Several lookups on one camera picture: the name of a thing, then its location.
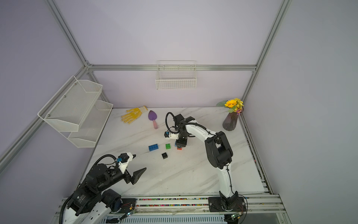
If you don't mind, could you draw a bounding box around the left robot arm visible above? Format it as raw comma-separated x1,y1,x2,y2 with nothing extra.
58,153,146,224

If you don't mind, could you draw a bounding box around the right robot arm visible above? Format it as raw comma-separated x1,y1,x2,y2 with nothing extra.
168,114,240,211

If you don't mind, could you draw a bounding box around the dark blue lego brick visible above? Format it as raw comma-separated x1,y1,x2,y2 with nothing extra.
148,144,159,152

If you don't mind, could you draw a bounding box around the purple garden trowel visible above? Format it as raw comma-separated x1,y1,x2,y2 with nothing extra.
148,110,158,129

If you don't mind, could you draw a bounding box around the yellow work glove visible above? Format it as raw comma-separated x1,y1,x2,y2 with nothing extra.
121,106,148,124

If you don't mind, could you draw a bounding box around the dark glass vase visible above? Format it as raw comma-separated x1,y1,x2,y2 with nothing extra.
222,112,239,131

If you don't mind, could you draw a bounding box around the white mesh lower shelf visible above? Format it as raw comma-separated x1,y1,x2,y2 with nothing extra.
68,100,113,148

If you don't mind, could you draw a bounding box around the white mesh shelf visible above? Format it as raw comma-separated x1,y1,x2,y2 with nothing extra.
37,76,103,132
68,100,113,148

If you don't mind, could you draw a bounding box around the sunflower bouquet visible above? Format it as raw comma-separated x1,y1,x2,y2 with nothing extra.
216,98,244,114

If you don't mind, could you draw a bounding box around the white mesh upper shelf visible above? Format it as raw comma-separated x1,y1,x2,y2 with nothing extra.
37,76,103,132

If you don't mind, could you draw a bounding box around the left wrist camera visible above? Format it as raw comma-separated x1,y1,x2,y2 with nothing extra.
116,153,131,174

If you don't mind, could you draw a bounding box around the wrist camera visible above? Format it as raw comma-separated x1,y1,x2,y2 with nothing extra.
164,131,179,140
116,153,131,174

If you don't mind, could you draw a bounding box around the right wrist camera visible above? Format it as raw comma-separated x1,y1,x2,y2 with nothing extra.
164,131,179,140

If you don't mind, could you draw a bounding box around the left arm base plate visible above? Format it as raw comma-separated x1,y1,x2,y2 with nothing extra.
117,198,137,214

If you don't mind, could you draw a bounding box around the white wire wall basket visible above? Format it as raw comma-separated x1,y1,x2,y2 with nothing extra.
155,60,197,90

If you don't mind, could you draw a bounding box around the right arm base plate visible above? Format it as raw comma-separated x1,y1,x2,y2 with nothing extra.
208,196,247,212

